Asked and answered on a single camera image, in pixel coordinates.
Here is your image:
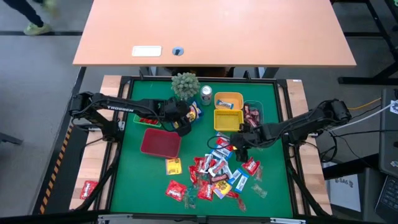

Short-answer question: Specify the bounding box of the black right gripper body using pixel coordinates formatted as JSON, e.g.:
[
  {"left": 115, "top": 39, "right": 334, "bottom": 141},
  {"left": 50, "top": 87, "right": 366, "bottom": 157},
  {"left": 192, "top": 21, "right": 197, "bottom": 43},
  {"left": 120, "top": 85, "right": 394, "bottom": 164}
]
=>
[{"left": 231, "top": 124, "right": 270, "bottom": 150}]

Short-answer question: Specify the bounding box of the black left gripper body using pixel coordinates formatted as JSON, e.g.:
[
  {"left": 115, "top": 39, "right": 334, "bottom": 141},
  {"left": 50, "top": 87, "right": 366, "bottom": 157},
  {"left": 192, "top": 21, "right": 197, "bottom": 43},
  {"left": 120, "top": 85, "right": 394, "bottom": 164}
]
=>
[{"left": 161, "top": 96, "right": 192, "bottom": 125}]

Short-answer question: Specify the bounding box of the red candy packet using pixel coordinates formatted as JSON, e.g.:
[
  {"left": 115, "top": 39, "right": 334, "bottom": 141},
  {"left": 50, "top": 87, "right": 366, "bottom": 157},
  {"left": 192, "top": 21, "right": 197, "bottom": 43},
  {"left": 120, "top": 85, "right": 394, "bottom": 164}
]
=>
[
  {"left": 194, "top": 156, "right": 206, "bottom": 172},
  {"left": 216, "top": 138, "right": 234, "bottom": 150},
  {"left": 242, "top": 157, "right": 261, "bottom": 176},
  {"left": 188, "top": 165, "right": 200, "bottom": 184}
]

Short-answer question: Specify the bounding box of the blue white candy bar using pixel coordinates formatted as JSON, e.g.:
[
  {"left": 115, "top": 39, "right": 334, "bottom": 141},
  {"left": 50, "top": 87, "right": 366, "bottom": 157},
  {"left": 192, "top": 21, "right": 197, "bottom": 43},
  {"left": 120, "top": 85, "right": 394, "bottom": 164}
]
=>
[
  {"left": 234, "top": 172, "right": 251, "bottom": 194},
  {"left": 211, "top": 148, "right": 233, "bottom": 160},
  {"left": 216, "top": 99, "right": 234, "bottom": 110},
  {"left": 228, "top": 169, "right": 243, "bottom": 185}
]

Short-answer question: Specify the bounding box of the yellow purple candy packet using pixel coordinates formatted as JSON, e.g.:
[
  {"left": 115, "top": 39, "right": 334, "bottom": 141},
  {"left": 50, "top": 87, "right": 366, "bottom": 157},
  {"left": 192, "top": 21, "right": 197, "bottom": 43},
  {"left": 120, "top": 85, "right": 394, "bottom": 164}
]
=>
[{"left": 213, "top": 179, "right": 233, "bottom": 199}]

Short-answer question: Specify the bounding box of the clear green candy wrapper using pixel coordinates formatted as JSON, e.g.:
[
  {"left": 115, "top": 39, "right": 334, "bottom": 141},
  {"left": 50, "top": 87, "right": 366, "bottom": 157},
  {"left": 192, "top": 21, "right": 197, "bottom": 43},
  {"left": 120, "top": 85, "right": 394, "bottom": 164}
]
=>
[{"left": 251, "top": 182, "right": 269, "bottom": 199}]

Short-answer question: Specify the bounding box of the clear teal candy wrapper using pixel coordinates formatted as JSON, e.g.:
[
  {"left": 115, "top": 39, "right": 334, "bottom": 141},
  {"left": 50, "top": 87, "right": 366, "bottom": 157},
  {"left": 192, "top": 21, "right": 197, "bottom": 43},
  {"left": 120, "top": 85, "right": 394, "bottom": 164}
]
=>
[{"left": 188, "top": 186, "right": 199, "bottom": 208}]

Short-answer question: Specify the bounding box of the pink plastic bin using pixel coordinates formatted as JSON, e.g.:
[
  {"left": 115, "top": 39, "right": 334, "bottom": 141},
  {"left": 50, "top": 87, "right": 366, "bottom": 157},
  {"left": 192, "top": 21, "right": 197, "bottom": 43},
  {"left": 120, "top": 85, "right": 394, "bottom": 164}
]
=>
[{"left": 140, "top": 128, "right": 182, "bottom": 159}]

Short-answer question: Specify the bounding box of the artificial green plant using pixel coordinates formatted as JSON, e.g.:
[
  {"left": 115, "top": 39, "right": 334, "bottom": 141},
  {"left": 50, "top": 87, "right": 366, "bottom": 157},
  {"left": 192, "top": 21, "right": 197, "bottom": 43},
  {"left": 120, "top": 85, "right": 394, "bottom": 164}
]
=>
[{"left": 170, "top": 72, "right": 201, "bottom": 100}]

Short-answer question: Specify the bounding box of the yellow plastic basket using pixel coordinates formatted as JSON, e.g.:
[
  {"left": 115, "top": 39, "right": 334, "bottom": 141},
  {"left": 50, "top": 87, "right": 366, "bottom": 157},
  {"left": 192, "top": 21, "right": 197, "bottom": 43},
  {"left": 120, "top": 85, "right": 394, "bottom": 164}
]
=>
[{"left": 213, "top": 109, "right": 245, "bottom": 133}]

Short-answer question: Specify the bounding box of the brown PayDay bar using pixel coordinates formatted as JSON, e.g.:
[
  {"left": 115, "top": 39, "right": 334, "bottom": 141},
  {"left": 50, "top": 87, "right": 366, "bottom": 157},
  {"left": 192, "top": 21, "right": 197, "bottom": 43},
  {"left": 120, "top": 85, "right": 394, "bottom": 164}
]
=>
[{"left": 211, "top": 173, "right": 230, "bottom": 183}]

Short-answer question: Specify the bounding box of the small teal plastic bin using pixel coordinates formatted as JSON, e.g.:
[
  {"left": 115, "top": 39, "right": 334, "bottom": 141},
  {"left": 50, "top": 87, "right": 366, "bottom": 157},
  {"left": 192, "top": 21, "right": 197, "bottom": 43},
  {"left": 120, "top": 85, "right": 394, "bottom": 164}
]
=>
[{"left": 243, "top": 100, "right": 264, "bottom": 128}]

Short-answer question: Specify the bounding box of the silver Diet Coke can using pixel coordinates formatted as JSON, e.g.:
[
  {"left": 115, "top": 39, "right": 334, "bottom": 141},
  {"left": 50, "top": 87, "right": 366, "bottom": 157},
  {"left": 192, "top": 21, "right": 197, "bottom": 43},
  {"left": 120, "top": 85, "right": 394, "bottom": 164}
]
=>
[{"left": 200, "top": 85, "right": 213, "bottom": 106}]

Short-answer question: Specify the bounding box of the orange plastic bin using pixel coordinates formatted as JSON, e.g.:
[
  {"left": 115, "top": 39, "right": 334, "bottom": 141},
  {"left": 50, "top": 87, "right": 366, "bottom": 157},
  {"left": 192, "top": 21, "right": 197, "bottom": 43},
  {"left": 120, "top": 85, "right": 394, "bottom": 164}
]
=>
[{"left": 214, "top": 91, "right": 244, "bottom": 111}]

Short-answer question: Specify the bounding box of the green plastic basket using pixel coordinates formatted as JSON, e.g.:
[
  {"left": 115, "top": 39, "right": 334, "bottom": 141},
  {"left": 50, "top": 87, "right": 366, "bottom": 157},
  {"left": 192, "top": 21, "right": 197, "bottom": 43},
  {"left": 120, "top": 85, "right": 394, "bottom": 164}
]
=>
[{"left": 133, "top": 113, "right": 162, "bottom": 128}]

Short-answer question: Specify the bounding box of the white rectangular desk plate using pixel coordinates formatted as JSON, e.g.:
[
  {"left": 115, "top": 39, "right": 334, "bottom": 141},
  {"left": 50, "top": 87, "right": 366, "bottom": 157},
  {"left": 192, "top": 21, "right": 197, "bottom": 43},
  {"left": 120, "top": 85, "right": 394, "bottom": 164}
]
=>
[{"left": 131, "top": 45, "right": 163, "bottom": 58}]

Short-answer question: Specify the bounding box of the green table mat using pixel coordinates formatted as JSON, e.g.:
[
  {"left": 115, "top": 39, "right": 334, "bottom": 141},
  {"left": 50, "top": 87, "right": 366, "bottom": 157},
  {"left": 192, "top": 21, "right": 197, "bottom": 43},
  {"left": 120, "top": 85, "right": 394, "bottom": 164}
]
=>
[{"left": 110, "top": 80, "right": 295, "bottom": 218}]

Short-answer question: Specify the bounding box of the large tan wooden desk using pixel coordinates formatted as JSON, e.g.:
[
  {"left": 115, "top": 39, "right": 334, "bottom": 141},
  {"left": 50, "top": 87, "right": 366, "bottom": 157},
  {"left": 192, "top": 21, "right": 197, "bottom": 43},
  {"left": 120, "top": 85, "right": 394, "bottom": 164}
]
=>
[{"left": 72, "top": 0, "right": 358, "bottom": 68}]

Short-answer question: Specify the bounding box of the yellow black hazard tape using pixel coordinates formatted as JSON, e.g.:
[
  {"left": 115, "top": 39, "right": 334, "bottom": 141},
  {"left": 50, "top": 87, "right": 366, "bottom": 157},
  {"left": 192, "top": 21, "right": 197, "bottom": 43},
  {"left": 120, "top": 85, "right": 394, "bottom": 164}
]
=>
[{"left": 39, "top": 126, "right": 73, "bottom": 215}]

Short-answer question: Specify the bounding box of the black floor platform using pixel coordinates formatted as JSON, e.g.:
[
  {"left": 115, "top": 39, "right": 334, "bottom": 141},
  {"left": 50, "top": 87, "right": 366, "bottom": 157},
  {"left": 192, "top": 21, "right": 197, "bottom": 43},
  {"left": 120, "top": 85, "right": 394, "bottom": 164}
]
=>
[{"left": 30, "top": 124, "right": 94, "bottom": 215}]

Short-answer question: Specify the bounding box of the black keyboard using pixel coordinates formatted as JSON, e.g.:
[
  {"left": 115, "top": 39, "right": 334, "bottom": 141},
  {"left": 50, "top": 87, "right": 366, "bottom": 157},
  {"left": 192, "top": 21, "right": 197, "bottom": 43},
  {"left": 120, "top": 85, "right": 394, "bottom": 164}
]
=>
[{"left": 374, "top": 175, "right": 398, "bottom": 223}]

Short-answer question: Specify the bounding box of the black furniture foot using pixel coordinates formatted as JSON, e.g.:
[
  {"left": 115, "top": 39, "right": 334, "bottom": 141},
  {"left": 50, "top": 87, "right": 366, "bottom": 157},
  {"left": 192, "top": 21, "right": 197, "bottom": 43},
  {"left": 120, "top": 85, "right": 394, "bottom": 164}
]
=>
[{"left": 0, "top": 131, "right": 24, "bottom": 146}]

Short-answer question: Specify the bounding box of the person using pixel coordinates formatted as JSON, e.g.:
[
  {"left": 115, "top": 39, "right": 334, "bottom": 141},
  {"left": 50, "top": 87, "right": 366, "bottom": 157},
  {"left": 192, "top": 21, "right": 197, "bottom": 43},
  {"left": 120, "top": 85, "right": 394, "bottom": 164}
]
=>
[{"left": 1, "top": 0, "right": 60, "bottom": 36}]

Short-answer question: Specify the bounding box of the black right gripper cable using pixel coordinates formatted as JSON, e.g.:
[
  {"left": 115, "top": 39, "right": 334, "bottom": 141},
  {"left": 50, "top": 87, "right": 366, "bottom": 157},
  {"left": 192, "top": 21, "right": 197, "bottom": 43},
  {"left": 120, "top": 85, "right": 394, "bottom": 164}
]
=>
[{"left": 206, "top": 134, "right": 233, "bottom": 151}]

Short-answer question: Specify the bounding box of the black aluminium table frame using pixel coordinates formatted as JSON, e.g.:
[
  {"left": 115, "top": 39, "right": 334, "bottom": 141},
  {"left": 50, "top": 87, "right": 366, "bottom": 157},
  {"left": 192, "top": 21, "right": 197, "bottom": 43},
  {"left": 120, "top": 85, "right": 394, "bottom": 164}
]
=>
[{"left": 93, "top": 74, "right": 332, "bottom": 224}]

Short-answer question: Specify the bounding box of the black cable conduit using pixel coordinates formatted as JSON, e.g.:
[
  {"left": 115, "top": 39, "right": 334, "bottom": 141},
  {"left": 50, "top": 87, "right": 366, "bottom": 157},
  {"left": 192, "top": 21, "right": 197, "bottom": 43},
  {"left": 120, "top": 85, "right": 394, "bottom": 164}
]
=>
[
  {"left": 73, "top": 149, "right": 122, "bottom": 212},
  {"left": 287, "top": 155, "right": 330, "bottom": 217}
]

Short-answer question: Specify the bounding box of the silver frame bracket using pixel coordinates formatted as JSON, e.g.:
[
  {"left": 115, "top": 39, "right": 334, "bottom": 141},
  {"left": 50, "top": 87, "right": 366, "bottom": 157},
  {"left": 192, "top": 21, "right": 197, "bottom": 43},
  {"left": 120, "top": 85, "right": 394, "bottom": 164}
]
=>
[
  {"left": 97, "top": 213, "right": 133, "bottom": 224},
  {"left": 269, "top": 217, "right": 307, "bottom": 224}
]

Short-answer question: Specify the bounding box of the black floor cable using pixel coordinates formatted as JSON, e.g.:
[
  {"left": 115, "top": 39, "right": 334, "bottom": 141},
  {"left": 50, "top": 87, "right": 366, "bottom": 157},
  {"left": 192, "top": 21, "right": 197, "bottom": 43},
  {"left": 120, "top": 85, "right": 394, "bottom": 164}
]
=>
[{"left": 317, "top": 129, "right": 380, "bottom": 162}]

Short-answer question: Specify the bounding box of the black desk base frame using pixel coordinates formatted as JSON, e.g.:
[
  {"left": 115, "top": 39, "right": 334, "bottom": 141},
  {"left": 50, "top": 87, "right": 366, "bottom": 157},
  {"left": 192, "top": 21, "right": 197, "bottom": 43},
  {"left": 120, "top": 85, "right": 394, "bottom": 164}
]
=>
[{"left": 330, "top": 0, "right": 398, "bottom": 85}]

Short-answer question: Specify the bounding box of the yellow floor cable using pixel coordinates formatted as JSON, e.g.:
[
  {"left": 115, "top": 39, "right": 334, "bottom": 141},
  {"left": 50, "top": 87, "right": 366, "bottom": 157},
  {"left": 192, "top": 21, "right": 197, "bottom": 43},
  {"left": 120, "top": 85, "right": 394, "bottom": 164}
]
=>
[{"left": 348, "top": 97, "right": 382, "bottom": 110}]

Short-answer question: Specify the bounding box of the white floor cable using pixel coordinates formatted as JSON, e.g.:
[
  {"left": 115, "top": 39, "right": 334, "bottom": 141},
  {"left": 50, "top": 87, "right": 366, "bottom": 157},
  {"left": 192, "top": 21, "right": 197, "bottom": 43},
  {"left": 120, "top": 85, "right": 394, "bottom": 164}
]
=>
[{"left": 332, "top": 102, "right": 393, "bottom": 131}]

